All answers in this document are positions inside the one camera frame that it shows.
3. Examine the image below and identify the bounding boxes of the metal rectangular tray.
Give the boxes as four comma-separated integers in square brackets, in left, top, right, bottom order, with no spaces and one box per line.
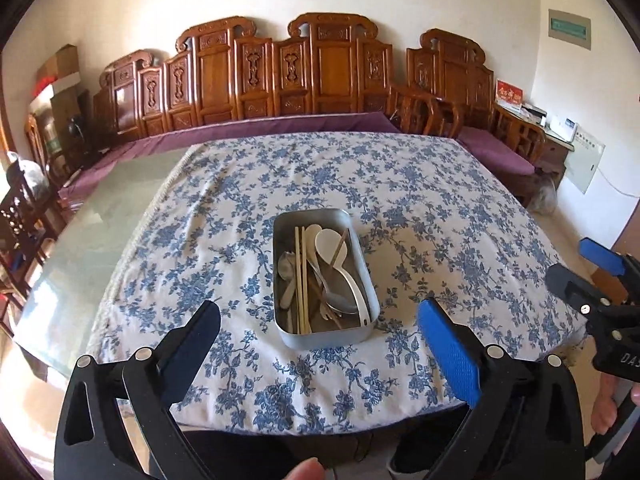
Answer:
[272,208,381,350]

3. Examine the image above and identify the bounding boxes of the light bamboo chopstick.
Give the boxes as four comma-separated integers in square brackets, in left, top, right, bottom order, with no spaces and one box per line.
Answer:
[300,226,312,335]
[294,226,305,335]

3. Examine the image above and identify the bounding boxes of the person's right hand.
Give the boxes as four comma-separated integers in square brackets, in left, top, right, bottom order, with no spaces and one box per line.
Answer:
[591,373,620,434]

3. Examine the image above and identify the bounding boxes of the person's left hand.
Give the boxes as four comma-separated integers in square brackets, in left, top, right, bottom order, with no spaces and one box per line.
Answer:
[285,457,326,480]

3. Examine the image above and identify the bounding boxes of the white electrical panel box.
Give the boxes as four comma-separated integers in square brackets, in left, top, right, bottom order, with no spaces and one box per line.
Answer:
[565,128,605,194]

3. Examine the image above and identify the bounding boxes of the blue floral white tablecloth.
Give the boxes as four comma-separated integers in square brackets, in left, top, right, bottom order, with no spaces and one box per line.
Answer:
[88,132,585,434]

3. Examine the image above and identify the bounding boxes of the purple side bench cushion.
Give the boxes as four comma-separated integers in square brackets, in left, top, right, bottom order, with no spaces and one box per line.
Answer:
[457,127,535,176]

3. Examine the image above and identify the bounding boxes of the red sign card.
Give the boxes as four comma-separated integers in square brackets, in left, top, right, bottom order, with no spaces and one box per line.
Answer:
[496,79,524,108]

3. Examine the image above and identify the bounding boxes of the stainless steel spoon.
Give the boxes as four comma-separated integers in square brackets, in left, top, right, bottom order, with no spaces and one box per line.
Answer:
[314,261,358,315]

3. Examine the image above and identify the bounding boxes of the carved wooden side bench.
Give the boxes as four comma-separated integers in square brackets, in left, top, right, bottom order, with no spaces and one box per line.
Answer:
[390,28,544,206]

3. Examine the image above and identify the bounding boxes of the brown wooden chopstick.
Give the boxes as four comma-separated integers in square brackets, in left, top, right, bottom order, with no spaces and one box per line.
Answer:
[330,228,349,268]

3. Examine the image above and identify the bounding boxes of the white rice paddle spoon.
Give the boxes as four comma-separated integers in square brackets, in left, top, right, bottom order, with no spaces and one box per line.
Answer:
[314,229,371,326]

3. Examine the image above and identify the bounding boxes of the white plastic spoon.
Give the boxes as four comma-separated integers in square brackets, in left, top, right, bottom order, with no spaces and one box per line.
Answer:
[305,224,326,289]

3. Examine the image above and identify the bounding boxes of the carved wooden bench backrest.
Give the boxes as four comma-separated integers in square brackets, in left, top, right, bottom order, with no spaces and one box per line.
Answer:
[93,13,394,148]

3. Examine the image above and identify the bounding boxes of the green wall plaque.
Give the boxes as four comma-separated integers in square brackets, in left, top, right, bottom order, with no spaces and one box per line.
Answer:
[548,9,591,50]

